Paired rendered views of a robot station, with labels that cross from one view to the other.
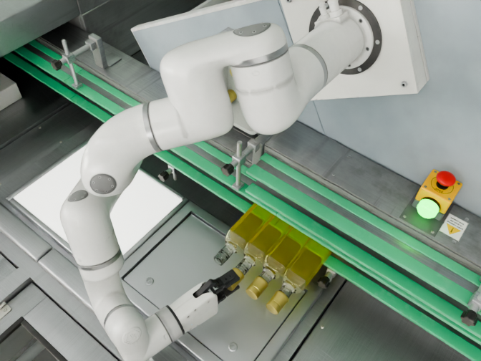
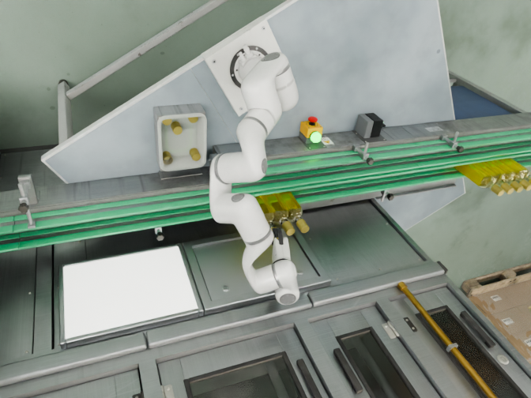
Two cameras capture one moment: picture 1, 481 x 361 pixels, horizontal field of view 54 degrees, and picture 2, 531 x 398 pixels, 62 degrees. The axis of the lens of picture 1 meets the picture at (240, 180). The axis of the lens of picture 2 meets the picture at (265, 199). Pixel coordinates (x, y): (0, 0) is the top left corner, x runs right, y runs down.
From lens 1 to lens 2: 108 cm
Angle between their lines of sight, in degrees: 45
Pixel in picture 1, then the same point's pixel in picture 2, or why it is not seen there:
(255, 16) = (175, 88)
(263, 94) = (291, 83)
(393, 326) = (328, 216)
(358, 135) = not seen: hidden behind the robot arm
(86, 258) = (265, 229)
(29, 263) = (141, 354)
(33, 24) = not seen: outside the picture
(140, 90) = (88, 197)
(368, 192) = (287, 149)
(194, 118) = (276, 109)
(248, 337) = (299, 264)
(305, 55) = not seen: hidden behind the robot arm
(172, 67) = (264, 84)
